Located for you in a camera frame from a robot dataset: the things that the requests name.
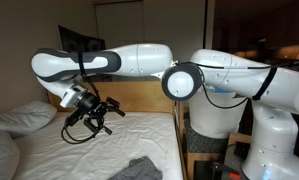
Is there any blue shirt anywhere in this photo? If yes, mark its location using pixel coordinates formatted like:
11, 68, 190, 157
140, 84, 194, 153
202, 84, 233, 94

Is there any grey shirt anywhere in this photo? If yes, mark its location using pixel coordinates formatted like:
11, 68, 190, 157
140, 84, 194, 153
107, 155, 163, 180

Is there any wooden bed frame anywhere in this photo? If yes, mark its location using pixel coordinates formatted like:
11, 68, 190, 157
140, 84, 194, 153
46, 80, 188, 180

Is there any green chair cushion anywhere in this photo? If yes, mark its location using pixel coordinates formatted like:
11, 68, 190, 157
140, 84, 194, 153
183, 119, 230, 155

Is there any wooden chair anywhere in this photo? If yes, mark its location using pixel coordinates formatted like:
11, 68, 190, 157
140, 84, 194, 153
174, 99, 253, 180

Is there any large white pillow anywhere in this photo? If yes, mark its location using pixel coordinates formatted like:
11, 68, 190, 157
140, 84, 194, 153
0, 130, 21, 180

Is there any white bed sheet mattress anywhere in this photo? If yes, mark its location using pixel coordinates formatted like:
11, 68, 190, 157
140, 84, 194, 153
12, 111, 184, 180

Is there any white woven basket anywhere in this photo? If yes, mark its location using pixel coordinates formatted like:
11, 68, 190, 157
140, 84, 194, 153
188, 84, 248, 140

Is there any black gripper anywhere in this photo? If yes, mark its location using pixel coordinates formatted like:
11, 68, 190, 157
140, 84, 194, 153
76, 91, 126, 136

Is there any small white pillow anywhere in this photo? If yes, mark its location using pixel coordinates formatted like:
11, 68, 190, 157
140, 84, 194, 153
0, 100, 58, 138

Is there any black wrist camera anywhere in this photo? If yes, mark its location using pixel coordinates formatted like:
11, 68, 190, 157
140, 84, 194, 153
64, 108, 86, 128

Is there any black and red clamp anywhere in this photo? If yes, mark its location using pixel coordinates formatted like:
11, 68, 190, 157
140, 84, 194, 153
210, 161, 242, 180

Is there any black wide monitor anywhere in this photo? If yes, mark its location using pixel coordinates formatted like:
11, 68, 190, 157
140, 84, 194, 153
57, 24, 107, 53

